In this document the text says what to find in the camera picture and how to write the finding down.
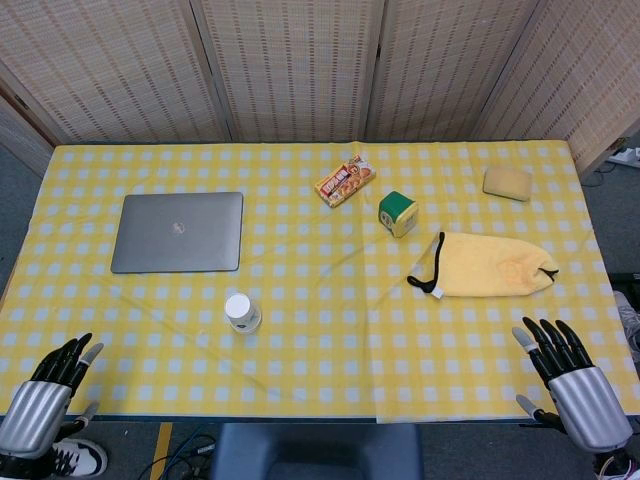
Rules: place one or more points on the yellow sponge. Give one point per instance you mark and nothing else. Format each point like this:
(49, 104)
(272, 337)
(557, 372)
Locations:
(506, 184)

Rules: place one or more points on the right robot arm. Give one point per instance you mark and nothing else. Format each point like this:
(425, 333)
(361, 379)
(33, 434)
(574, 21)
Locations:
(607, 465)

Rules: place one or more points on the yellow white checked tablecloth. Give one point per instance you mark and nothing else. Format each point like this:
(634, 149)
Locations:
(320, 310)

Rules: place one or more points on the blue chair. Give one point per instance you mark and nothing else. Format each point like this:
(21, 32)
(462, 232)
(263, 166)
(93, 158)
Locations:
(315, 452)

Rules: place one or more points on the grey white shoe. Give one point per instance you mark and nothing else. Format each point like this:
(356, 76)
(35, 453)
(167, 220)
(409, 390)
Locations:
(629, 320)

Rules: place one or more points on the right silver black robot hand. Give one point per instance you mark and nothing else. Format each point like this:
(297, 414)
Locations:
(590, 405)

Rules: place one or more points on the white black shoe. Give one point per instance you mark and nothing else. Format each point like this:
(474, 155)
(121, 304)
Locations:
(82, 457)

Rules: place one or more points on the woven folding screen panel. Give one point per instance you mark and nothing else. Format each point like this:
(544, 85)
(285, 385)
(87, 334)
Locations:
(585, 75)
(17, 135)
(110, 65)
(290, 65)
(445, 65)

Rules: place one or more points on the green yellow cube box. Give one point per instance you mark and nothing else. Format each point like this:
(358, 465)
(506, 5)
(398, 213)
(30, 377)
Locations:
(397, 212)

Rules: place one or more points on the grey closed laptop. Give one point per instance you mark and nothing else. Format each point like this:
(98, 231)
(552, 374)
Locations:
(177, 232)

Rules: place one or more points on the yellow curry roux box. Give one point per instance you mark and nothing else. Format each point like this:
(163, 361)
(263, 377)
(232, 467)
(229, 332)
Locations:
(345, 181)

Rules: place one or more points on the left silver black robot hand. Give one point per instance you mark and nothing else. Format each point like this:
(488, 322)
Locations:
(35, 415)

